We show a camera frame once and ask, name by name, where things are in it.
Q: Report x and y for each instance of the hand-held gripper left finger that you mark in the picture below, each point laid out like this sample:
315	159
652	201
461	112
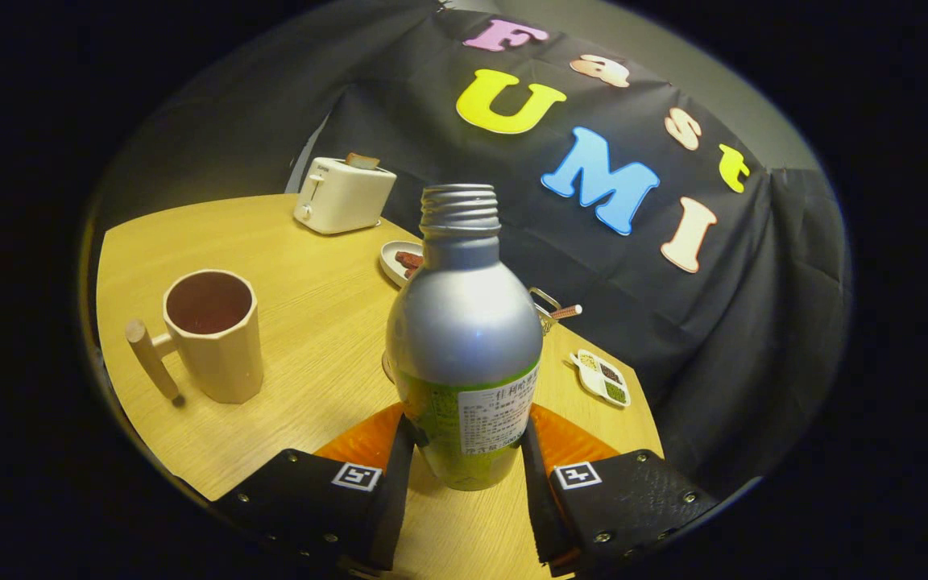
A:
395	499

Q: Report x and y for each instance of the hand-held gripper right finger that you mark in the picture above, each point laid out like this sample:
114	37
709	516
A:
536	499

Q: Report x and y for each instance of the silver juice bottle green label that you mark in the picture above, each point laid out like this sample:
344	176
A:
464	322

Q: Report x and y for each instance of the white divided condiment dish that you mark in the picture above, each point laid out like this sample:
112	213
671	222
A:
601	379

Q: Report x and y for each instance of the brown stick with white tip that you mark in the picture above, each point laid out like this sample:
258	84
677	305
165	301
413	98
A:
567	311

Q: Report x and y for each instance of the wooden table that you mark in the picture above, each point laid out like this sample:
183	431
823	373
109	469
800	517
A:
311	322

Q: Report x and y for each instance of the small white plate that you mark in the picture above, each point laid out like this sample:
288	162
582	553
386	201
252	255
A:
393	266

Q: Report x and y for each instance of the black backdrop cloth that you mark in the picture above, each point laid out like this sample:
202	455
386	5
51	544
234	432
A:
754	322

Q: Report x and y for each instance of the white toaster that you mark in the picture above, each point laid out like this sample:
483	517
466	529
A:
343	197

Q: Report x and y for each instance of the toast slice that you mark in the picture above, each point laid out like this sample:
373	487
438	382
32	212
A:
362	160

